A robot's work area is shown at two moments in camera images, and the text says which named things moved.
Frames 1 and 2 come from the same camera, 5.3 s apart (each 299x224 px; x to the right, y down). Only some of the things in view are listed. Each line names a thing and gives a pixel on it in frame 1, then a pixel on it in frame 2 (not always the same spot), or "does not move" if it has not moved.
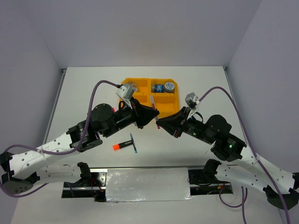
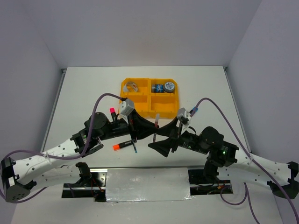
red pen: [153, 106] → [156, 123]
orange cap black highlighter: [117, 147] does not move
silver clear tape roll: [135, 86] does not move
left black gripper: [138, 111] → [138, 126]
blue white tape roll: [169, 87] does not move
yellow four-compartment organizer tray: [160, 94] does not move
